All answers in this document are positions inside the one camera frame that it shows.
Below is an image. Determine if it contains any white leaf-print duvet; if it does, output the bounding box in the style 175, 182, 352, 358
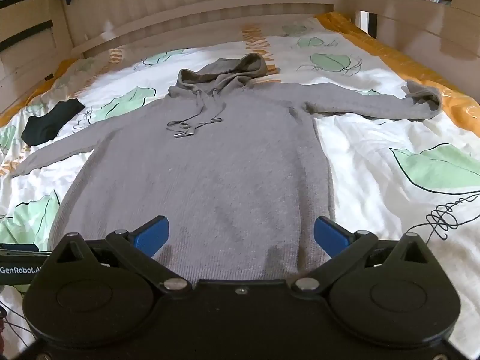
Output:
1, 13, 479, 358

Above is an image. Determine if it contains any grey knitted hoodie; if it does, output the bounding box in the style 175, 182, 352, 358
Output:
15, 54, 441, 282

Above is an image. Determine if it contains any black folded cloth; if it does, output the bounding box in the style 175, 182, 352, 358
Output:
21, 98, 85, 146

